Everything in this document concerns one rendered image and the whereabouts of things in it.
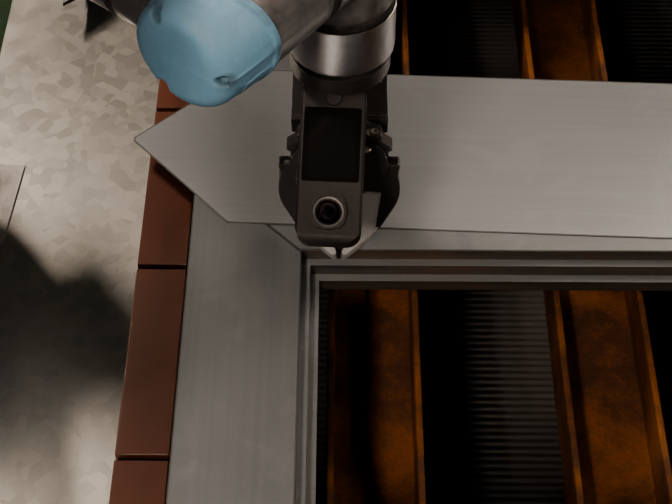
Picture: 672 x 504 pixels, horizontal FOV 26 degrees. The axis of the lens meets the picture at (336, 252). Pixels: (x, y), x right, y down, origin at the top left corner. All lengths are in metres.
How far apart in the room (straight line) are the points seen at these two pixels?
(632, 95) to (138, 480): 0.55
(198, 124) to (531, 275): 0.31
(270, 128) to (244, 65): 0.40
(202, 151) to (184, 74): 0.37
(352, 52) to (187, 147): 0.30
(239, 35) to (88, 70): 0.73
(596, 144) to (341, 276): 0.25
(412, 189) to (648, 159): 0.20
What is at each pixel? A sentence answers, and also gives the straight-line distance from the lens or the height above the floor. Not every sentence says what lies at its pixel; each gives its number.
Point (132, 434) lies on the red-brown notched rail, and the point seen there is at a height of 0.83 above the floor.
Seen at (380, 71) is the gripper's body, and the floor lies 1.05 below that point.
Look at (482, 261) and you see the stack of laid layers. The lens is 1.18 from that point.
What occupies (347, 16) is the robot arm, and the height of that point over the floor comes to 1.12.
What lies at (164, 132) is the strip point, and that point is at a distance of 1.26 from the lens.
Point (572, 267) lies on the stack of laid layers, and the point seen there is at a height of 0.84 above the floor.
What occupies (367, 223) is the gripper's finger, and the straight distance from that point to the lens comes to 1.12.
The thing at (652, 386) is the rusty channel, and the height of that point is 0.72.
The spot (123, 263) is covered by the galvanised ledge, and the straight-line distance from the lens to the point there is 1.39.
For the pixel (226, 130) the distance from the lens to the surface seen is 1.25.
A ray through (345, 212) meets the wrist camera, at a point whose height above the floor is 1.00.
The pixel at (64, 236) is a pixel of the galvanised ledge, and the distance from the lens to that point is 1.42.
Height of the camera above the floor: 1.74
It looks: 50 degrees down
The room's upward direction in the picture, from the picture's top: straight up
